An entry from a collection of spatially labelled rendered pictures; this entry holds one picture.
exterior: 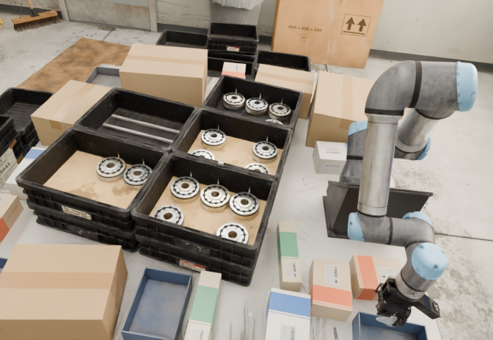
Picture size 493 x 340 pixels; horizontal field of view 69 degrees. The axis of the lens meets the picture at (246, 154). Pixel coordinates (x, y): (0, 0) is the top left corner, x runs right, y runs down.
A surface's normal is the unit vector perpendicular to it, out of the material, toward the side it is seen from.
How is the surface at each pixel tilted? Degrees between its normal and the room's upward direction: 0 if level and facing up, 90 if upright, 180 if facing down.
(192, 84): 90
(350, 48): 72
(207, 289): 0
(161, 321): 0
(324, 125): 90
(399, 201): 90
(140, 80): 90
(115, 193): 0
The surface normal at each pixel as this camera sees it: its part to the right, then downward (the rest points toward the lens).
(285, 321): 0.09, -0.74
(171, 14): -0.08, 0.66
